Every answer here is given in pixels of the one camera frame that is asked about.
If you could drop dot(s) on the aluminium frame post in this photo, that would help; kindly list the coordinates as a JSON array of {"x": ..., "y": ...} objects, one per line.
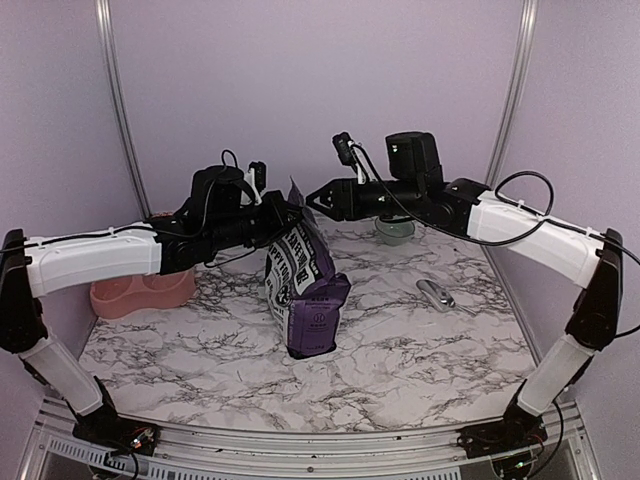
[
  {"x": 515, "y": 88},
  {"x": 107, "y": 36}
]

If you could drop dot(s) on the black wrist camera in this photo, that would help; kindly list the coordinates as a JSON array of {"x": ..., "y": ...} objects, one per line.
[
  {"x": 341, "y": 143},
  {"x": 257, "y": 175}
]

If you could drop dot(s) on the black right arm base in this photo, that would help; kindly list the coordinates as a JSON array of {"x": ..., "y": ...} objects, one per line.
[{"x": 498, "y": 437}]

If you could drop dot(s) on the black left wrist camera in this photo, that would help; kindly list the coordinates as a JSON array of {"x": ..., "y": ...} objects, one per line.
[{"x": 257, "y": 175}]

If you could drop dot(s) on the right aluminium frame post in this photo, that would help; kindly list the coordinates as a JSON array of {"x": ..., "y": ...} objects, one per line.
[{"x": 515, "y": 88}]

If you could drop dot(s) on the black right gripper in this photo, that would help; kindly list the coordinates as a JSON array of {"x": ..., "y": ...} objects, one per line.
[{"x": 338, "y": 187}]

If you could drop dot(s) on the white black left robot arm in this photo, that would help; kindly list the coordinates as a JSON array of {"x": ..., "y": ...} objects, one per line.
[{"x": 226, "y": 208}]

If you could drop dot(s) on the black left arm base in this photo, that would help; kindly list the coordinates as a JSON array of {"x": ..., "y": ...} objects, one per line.
[{"x": 123, "y": 435}]

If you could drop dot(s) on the purple puppy food bag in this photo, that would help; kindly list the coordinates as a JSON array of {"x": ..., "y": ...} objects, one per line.
[{"x": 304, "y": 291}]

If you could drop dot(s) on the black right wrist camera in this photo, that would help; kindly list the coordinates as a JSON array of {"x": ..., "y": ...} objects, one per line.
[{"x": 341, "y": 143}]

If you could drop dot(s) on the clear green glass bowl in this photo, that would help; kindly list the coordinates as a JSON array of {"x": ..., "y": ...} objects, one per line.
[{"x": 394, "y": 231}]

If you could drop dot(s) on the silver metal food scoop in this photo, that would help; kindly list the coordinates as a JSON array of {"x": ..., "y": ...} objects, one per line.
[{"x": 440, "y": 298}]

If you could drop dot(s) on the aluminium front rail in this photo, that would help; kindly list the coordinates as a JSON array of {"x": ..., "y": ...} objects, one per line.
[{"x": 190, "y": 452}]

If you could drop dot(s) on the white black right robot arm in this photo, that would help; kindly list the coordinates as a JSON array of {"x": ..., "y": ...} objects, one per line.
[{"x": 471, "y": 211}]

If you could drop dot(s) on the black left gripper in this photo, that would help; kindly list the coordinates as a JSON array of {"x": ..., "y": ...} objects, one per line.
[{"x": 281, "y": 222}]

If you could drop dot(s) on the pink double pet bowl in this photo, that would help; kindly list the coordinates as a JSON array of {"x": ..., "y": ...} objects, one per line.
[{"x": 116, "y": 298}]

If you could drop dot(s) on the left aluminium frame post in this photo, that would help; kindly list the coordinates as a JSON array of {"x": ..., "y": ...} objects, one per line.
[{"x": 107, "y": 36}]

